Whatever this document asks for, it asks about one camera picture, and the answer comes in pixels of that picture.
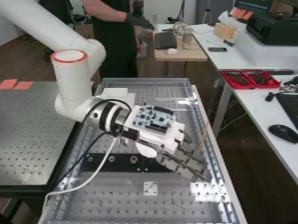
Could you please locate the black cable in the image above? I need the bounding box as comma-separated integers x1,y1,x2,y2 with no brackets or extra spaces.
50,99,134,189

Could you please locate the large black appliance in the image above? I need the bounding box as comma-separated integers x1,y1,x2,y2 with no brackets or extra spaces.
244,11,298,47

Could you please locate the small white square block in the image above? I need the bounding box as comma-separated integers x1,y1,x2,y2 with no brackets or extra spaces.
142,181,159,197

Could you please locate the clear box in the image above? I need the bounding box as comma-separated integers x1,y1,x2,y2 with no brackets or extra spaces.
41,77,247,224

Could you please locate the person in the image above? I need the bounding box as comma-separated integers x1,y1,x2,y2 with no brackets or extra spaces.
81,0,155,80

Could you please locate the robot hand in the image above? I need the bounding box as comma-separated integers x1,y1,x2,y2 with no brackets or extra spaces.
122,104,212,183

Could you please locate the long white desk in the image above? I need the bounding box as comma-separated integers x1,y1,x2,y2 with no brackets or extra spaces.
191,23,298,72

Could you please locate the black phone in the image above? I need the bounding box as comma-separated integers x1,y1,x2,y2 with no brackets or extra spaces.
206,46,228,53

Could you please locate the black mouse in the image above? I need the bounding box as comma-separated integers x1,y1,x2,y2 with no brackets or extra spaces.
267,123,298,145

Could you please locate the black plate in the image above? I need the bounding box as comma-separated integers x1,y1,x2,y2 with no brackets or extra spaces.
82,152,178,174

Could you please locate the small white box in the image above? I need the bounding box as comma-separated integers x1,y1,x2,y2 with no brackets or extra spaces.
99,87,136,108

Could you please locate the red flat square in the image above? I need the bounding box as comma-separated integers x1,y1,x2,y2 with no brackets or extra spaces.
0,78,18,91
11,80,34,91

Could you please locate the black keyboard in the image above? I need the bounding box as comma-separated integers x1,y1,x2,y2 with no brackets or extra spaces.
274,92,298,132

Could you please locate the small cardboard box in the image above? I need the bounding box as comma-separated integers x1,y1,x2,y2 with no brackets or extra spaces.
212,22,236,41

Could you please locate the small wooden desk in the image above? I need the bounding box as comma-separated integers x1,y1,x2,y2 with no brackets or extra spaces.
151,31,210,80

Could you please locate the thin stick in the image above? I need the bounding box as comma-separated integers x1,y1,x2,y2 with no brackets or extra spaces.
195,123,210,156

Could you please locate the red tray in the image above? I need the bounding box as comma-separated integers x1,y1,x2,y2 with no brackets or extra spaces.
244,69,282,90
219,69,256,91

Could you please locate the white cable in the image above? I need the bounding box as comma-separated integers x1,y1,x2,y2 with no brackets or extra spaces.
42,134,121,201

